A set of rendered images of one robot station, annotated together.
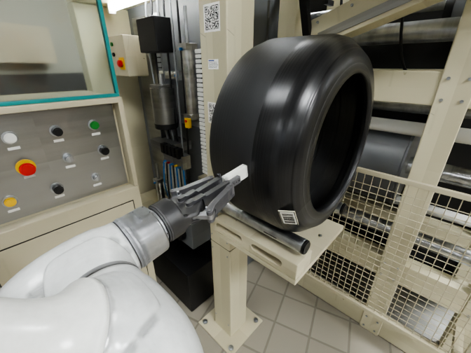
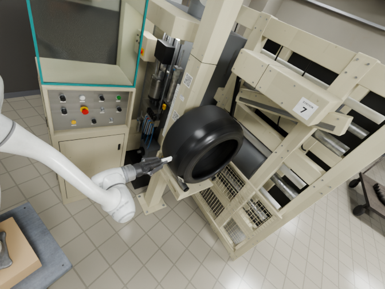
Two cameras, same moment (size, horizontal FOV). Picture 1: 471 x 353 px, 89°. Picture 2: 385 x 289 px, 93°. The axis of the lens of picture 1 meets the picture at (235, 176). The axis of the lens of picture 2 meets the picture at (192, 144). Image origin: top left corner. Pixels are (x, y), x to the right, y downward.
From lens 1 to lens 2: 64 cm
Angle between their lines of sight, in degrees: 13
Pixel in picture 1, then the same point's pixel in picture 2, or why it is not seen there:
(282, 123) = (187, 152)
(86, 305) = (117, 195)
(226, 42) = (189, 94)
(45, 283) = (103, 182)
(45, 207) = (86, 127)
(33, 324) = (109, 196)
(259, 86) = (187, 133)
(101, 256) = (118, 180)
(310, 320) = (188, 215)
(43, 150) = (93, 104)
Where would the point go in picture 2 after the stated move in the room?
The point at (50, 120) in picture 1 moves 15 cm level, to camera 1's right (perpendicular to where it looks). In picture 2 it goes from (100, 92) to (120, 101)
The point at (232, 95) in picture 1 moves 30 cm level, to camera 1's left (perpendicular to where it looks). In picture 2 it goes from (177, 129) to (130, 109)
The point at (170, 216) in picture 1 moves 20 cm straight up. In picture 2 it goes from (138, 171) to (145, 144)
